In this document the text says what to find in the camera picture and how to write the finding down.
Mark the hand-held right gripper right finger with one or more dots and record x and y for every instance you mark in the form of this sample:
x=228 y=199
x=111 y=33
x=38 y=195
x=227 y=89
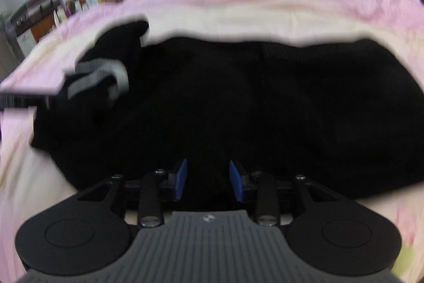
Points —
x=236 y=182

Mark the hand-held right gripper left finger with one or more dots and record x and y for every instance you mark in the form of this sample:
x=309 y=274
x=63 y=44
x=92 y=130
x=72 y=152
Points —
x=181 y=178

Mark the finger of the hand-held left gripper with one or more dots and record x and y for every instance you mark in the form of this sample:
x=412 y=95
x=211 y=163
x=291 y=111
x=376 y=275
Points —
x=23 y=101

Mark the black pants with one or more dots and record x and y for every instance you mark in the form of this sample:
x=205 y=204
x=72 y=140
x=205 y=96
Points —
x=265 y=104

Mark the cluster of cosmetic bottles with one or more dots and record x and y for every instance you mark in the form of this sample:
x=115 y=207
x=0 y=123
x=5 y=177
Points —
x=74 y=6

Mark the pink and cream duvet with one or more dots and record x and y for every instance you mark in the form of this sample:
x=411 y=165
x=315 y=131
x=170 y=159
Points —
x=265 y=4

